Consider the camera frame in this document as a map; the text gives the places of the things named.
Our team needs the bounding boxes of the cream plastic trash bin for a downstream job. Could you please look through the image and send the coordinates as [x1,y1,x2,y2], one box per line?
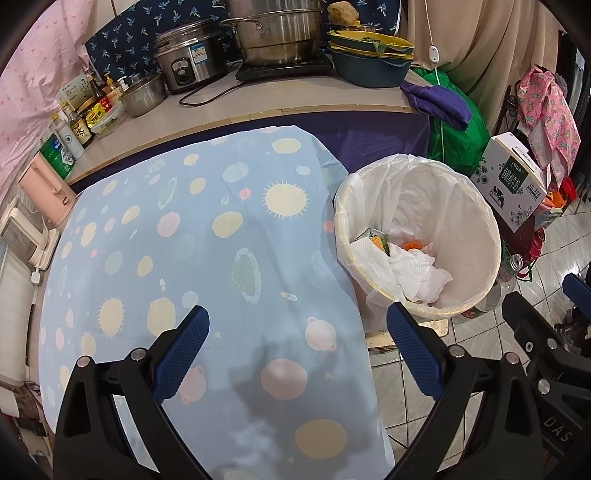
[333,157,503,322]

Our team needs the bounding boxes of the white tissue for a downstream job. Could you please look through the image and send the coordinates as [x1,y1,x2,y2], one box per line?
[349,237,437,297]
[401,265,454,306]

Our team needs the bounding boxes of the yellow seasoning packet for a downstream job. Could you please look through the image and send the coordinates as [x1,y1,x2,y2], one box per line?
[85,99,116,128]

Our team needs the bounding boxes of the blue planet print tablecloth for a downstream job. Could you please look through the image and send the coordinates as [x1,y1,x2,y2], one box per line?
[38,125,394,480]

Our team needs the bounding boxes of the silver rice cooker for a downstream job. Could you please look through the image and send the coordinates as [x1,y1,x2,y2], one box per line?
[153,19,227,95]

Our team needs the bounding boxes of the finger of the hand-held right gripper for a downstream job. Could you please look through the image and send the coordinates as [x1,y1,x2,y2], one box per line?
[563,272,591,308]
[501,291,571,359]

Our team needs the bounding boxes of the pink dotted curtain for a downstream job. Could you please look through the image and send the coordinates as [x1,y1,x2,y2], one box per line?
[0,0,96,205]

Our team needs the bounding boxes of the clear plastic bottle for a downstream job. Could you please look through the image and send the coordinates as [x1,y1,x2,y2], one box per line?
[503,252,527,283]

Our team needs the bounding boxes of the purple cloth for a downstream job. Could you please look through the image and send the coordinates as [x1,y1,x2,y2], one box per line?
[399,80,473,132]

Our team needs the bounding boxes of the white bottle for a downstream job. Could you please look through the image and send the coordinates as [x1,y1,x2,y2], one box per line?
[50,115,86,160]

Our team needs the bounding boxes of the navy leaf print cloth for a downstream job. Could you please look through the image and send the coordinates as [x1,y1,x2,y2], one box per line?
[85,0,403,80]

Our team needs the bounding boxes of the white cardboard box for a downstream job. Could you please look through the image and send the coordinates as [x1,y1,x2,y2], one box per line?
[56,71,96,112]

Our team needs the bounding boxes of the green white milk carton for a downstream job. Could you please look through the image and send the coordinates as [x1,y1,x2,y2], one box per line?
[355,226,393,246]

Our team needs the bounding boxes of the white printed gift box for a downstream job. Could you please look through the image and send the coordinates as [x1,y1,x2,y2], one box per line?
[470,131,550,233]

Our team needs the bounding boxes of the brown loofah sponge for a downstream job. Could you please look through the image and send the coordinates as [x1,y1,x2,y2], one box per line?
[326,1,361,27]

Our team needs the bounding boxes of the green plastic bag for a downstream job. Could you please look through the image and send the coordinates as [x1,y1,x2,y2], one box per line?
[410,66,491,163]

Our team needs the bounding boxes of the white-lined trash bin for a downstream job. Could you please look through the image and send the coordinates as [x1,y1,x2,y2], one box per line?
[333,154,502,331]

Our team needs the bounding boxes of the green canister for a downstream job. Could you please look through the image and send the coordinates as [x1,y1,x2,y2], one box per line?
[39,136,76,181]

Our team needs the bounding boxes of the stainless steel bowl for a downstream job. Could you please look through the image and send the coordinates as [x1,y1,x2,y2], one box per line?
[119,76,167,117]

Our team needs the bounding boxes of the pink floral garment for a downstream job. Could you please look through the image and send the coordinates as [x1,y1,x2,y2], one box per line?
[516,64,582,188]

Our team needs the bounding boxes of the white cord with switch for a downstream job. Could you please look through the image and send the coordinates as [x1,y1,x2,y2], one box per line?
[422,0,447,163]

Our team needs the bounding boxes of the black induction cooker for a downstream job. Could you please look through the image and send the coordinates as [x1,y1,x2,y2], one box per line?
[235,57,336,84]

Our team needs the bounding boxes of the grey plastic basin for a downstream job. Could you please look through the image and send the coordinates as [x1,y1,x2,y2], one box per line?
[0,248,38,381]

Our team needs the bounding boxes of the black power cable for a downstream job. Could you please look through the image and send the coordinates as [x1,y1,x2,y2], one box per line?
[178,78,246,107]

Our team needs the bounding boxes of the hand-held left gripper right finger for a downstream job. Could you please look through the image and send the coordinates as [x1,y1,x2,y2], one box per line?
[386,302,546,480]

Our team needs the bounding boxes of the yellow rimmed stacked trays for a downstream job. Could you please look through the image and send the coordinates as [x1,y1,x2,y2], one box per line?
[326,30,416,61]

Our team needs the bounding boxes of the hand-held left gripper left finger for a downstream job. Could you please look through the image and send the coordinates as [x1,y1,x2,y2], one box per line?
[52,305,212,480]

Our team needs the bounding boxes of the red bottle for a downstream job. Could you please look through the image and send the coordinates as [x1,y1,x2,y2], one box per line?
[528,228,548,265]

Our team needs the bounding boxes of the stainless steel steamer pot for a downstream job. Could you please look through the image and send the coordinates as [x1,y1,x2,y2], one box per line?
[220,0,324,66]

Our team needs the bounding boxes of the beige curtain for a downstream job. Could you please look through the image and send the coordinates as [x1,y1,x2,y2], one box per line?
[397,0,570,136]

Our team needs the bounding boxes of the dark soy sauce bottle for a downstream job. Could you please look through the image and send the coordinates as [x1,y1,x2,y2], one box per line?
[69,108,96,149]

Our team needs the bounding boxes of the dark blue basin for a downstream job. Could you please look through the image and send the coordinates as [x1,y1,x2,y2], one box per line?
[329,50,411,89]

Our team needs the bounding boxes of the pink electric kettle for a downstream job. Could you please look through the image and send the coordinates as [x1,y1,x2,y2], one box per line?
[18,154,77,230]

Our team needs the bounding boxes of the clear plastic container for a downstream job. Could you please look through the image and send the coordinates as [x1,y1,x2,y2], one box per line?
[90,111,126,137]

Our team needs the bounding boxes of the dark glass bottle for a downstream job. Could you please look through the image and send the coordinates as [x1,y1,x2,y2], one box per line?
[86,69,107,100]

